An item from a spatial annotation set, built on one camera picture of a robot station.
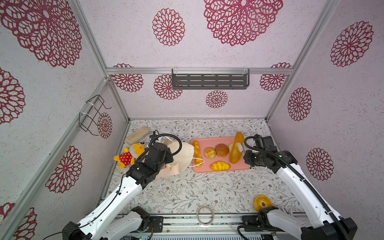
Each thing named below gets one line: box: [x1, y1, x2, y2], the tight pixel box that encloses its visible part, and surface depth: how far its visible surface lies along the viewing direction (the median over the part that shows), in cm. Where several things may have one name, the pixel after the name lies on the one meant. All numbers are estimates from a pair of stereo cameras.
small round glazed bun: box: [204, 147, 216, 160], surface depth 99 cm
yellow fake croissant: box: [210, 160, 231, 171], surface depth 94 cm
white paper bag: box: [156, 142, 195, 179], surface depth 84 cm
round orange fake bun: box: [214, 143, 229, 158], surface depth 99 cm
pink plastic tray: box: [193, 136, 250, 173], surface depth 99 cm
